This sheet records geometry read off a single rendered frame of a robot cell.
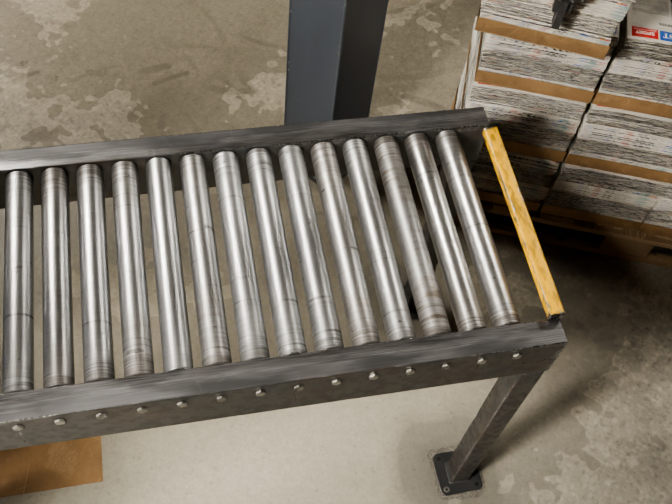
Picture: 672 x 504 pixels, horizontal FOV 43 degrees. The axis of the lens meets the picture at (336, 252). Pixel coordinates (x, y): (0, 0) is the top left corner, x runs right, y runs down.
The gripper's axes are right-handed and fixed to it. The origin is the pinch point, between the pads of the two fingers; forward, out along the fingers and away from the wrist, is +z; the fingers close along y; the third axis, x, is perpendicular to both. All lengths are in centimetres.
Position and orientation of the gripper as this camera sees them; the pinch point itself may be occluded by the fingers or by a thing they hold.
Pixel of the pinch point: (560, 11)
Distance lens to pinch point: 183.3
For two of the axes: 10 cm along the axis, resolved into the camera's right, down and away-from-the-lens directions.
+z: -0.8, 5.3, 8.5
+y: -9.8, -2.0, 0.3
